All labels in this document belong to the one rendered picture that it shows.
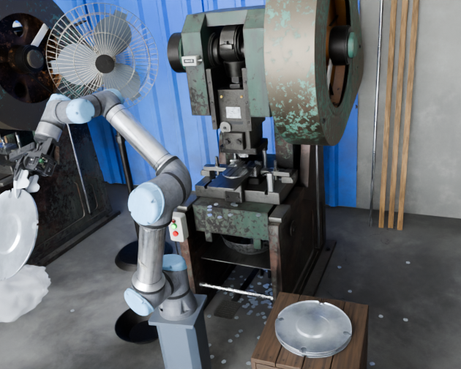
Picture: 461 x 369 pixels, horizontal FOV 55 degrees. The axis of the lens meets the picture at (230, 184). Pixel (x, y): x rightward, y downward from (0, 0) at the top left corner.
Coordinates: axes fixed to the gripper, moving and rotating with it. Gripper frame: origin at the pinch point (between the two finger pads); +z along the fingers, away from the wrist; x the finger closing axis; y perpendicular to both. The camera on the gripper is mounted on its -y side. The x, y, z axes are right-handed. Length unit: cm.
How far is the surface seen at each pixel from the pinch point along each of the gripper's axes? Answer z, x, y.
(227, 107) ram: -71, 66, 26
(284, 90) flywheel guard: -60, 34, 66
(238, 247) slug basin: -16, 110, 28
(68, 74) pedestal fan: -79, 51, -66
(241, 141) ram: -58, 74, 33
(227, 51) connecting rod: -89, 48, 28
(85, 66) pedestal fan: -86, 53, -59
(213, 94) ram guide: -73, 58, 21
